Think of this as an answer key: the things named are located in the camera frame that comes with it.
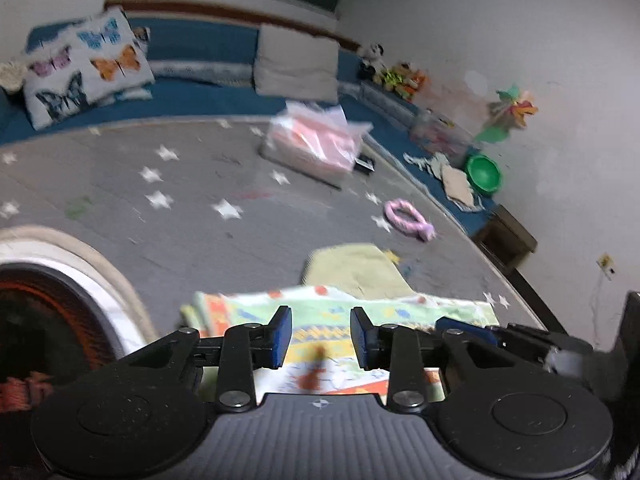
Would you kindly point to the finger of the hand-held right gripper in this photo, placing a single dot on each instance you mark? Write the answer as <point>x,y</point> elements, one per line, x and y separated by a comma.
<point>465,327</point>

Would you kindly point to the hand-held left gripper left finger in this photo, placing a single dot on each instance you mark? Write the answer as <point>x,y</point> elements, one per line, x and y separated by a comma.
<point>282,335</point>

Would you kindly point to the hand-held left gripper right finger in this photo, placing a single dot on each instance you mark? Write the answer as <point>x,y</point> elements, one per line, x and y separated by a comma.
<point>361,335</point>

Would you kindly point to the colourful patterned garment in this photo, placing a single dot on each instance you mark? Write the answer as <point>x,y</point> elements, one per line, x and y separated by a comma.
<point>320,322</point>

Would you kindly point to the dark wooden stool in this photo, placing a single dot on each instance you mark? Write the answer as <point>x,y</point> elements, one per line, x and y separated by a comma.
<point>505,240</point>

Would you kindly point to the beige flat cloth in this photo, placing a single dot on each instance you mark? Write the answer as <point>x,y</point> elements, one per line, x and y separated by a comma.
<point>457,182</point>

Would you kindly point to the green plastic bowl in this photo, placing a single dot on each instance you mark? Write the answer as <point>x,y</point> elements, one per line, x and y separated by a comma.
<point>482,172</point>

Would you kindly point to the white patterned cloth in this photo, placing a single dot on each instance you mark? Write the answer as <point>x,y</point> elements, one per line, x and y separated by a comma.
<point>425,162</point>

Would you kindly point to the small black object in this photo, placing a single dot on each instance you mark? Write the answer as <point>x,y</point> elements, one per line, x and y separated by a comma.
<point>365,164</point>

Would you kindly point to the clear plastic container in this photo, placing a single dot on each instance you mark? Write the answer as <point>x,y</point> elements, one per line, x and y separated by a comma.
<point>440,137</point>

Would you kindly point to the plastic bag with pink cloth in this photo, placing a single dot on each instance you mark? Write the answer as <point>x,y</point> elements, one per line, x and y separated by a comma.
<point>312,142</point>

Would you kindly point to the round beige rimmed basket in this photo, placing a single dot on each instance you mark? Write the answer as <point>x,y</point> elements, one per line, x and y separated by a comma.
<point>75,280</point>

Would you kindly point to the colourful paper pinwheel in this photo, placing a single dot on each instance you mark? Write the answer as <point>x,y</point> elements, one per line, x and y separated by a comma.
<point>510,110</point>

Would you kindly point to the colourful plush toys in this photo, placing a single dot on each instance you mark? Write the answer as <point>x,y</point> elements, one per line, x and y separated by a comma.
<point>402,80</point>

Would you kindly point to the white square cushion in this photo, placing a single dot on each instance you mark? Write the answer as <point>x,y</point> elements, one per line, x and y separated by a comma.
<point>297,62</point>

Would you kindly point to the panda plush toy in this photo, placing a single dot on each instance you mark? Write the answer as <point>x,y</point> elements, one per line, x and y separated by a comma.
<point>372,57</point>

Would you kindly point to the blue floor mat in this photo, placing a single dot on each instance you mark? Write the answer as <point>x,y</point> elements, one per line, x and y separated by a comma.
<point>200,40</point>

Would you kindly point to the butterfly print pillow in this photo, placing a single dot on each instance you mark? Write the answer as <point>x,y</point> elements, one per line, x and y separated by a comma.
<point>85,67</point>

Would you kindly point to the cream crumpled cloth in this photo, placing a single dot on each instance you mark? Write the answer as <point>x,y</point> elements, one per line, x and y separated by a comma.
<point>10,75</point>

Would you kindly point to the wall outlet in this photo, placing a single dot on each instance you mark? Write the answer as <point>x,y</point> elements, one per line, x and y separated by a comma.
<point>607,265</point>

